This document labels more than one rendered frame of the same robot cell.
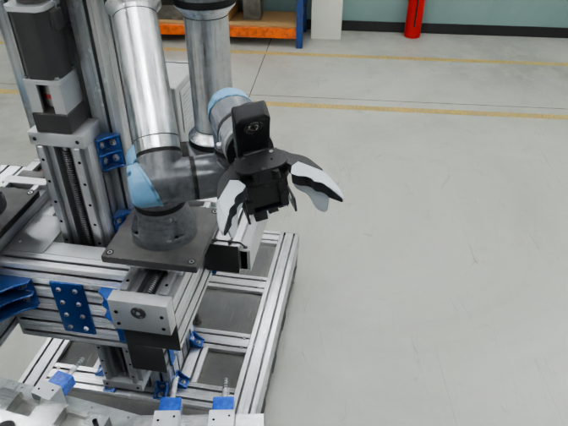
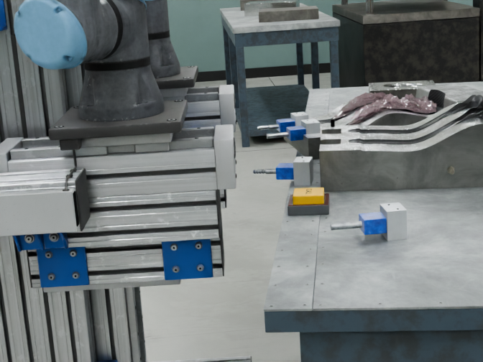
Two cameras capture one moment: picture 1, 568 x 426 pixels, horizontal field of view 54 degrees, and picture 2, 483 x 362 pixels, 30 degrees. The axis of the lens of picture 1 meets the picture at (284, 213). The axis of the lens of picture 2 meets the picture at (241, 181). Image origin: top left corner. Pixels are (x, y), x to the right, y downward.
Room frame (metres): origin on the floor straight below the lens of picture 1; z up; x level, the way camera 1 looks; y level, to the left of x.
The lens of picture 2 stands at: (1.17, 2.38, 1.32)
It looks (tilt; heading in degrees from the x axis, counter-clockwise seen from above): 15 degrees down; 261
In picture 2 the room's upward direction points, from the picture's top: 4 degrees counter-clockwise
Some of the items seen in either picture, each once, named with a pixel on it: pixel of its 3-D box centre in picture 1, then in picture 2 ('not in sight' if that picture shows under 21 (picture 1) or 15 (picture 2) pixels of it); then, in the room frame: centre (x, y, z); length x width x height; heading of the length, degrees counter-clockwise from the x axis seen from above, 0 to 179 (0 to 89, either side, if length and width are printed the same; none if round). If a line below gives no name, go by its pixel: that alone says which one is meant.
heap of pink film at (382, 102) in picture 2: not in sight; (387, 103); (0.42, 0.17, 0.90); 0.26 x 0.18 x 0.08; 1
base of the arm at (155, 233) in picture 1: (161, 214); (146, 53); (1.03, 0.28, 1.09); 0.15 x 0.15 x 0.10
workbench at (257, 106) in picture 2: not in sight; (274, 60); (-0.22, -4.33, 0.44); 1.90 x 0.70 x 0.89; 84
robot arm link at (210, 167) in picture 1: (227, 173); not in sight; (0.81, 0.10, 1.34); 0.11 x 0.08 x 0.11; 106
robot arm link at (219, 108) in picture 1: (234, 121); not in sight; (0.82, 0.08, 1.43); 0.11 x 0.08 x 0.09; 16
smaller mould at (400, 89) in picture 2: not in sight; (402, 96); (0.23, -0.25, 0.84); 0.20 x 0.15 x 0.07; 164
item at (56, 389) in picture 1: (63, 379); (282, 171); (0.77, 0.48, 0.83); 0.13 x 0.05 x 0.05; 158
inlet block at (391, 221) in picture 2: not in sight; (366, 223); (0.71, 0.91, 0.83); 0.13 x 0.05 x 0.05; 176
